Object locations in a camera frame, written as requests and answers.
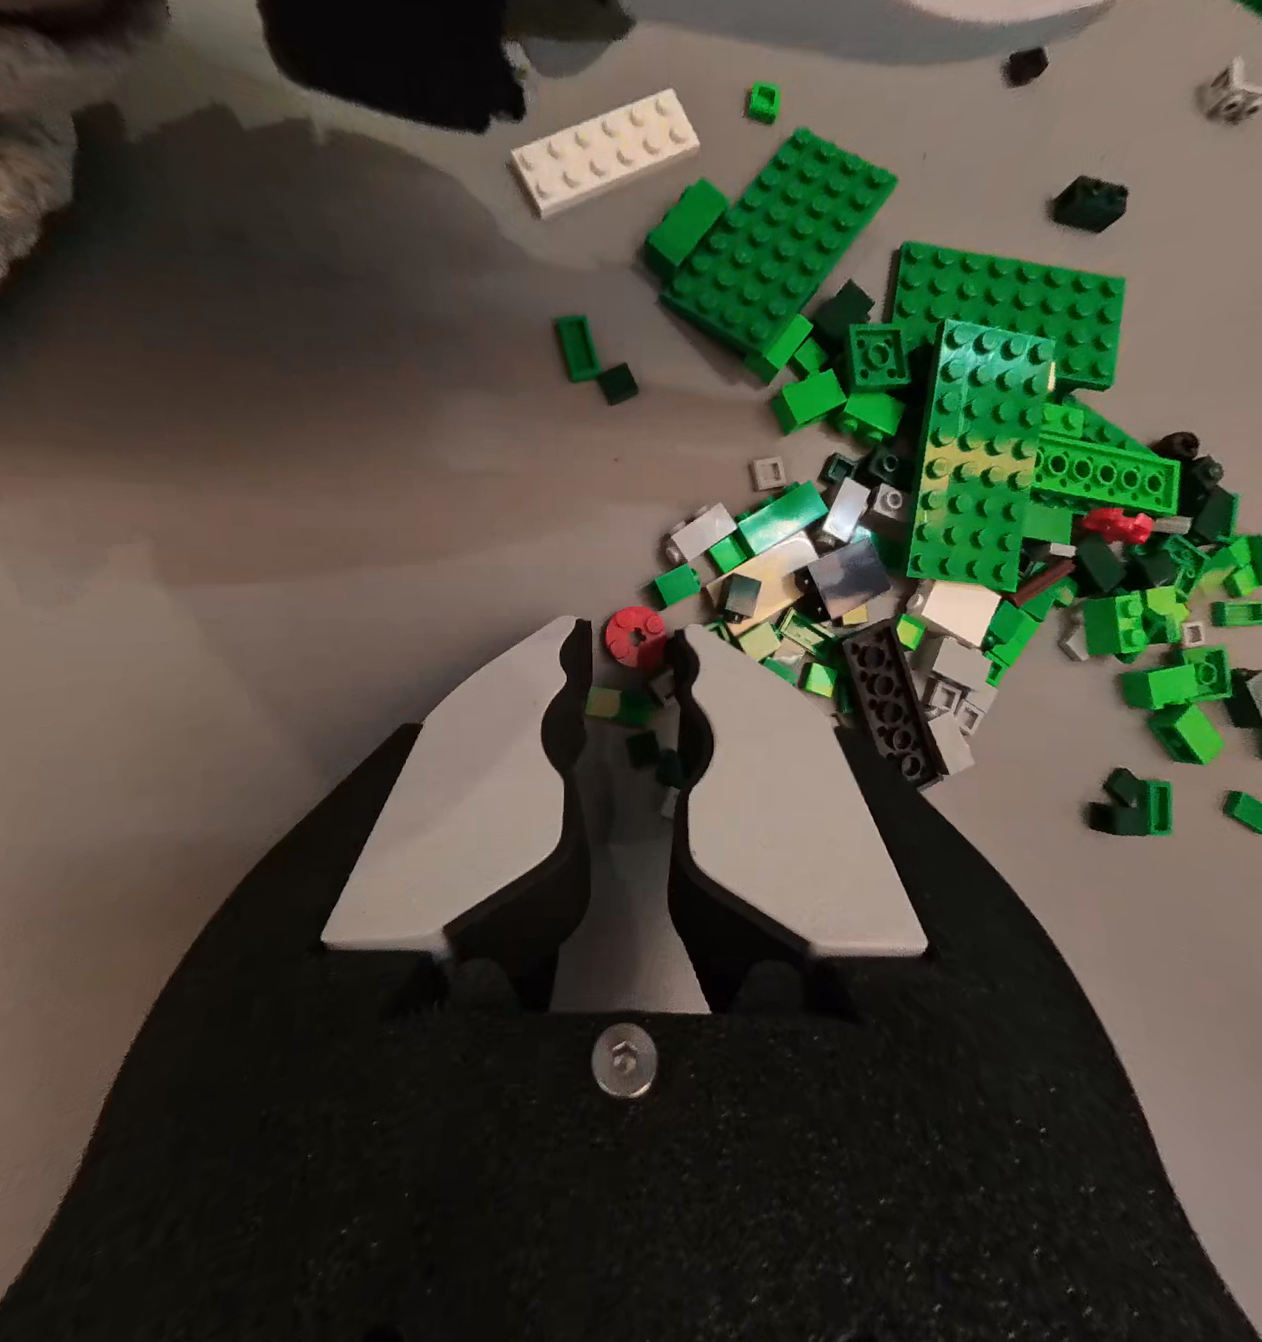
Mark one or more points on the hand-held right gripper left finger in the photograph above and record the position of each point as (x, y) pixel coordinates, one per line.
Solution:
(464, 807)

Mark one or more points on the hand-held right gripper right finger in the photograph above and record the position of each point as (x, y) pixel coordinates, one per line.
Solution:
(800, 828)

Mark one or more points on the red round lego piece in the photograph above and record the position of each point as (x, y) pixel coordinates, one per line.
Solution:
(630, 637)

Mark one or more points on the person's left forearm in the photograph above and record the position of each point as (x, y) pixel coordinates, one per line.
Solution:
(12, 198)

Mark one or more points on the long white lego plate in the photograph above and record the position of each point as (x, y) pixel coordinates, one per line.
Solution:
(606, 151)

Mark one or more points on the green lego tile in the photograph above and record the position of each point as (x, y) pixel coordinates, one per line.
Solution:
(577, 345)

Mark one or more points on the small green lego plate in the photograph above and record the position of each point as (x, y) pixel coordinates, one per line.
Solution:
(764, 102)

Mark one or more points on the small dark green lego piece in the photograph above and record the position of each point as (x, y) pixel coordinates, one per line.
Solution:
(621, 385)

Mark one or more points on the pile of lego pieces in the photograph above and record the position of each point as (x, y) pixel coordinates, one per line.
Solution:
(982, 471)

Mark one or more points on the black lego piece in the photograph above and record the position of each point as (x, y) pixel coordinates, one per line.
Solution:
(1027, 66)

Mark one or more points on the dark green lego brick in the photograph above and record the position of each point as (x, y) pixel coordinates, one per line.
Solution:
(1090, 204)

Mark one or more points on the white lego bracket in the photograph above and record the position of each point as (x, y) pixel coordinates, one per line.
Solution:
(1235, 94)

